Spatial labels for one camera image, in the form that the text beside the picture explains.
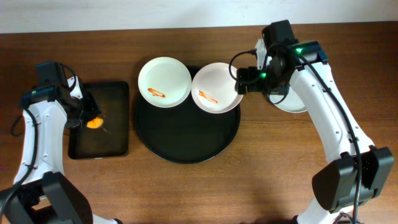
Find green and yellow sponge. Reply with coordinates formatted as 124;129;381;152
86;116;104;129

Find pale blue plate front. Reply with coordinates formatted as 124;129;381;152
269;88;307;113

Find white plate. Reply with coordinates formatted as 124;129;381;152
191;62;243;114
137;57;192;108

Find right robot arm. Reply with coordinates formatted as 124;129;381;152
236;39;394;223

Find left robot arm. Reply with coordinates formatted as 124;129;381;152
1;77;120;223

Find black rectangular tray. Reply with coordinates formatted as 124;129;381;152
68;81;130;159

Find black round tray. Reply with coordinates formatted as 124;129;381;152
133;65;242;164

